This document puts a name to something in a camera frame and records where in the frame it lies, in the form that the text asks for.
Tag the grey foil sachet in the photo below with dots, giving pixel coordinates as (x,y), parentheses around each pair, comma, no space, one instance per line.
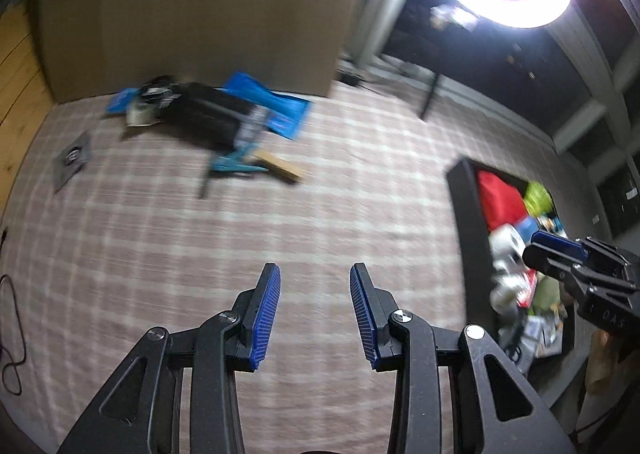
(72,159)

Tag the blue cartoon card packet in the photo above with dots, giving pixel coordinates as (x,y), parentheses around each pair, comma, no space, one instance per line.
(120,102)

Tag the white shower cap packet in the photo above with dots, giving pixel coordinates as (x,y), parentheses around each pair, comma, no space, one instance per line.
(140,115)

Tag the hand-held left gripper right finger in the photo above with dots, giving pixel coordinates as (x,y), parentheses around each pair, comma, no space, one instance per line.
(362,314)

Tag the pale yellow cloth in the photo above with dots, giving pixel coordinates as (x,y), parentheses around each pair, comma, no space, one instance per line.
(547,294)

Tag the beige wooden board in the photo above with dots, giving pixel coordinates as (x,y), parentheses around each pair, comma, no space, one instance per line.
(200,9)

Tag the lime green ribbed item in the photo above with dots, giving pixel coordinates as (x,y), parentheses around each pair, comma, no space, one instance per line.
(537,199)

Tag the black plastic pouch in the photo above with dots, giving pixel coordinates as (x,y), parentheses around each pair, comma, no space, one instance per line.
(200,114)

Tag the teal clothespin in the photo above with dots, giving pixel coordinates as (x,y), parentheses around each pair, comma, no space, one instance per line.
(230,163)

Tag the black container box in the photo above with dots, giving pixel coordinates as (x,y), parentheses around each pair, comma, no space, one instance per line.
(462,234)

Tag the small wooden block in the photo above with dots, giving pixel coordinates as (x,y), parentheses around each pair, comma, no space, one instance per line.
(282,167)

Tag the black metal stand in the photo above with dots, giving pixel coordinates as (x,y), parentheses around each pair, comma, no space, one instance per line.
(429,99)

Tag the blue plastic packet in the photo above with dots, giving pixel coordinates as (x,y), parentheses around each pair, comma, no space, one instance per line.
(280,109)

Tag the red packet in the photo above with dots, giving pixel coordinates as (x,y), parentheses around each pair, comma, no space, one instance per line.
(500,199)

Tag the black pen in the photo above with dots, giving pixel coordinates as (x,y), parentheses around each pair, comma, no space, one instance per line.
(204,186)

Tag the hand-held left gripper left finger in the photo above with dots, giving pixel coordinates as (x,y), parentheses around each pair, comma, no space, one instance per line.
(265,314)

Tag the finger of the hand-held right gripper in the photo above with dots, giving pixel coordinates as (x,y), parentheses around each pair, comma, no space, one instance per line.
(560,244)
(547,261)

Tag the person's right hand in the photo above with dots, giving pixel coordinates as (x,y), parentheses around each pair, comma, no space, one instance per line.
(602,364)

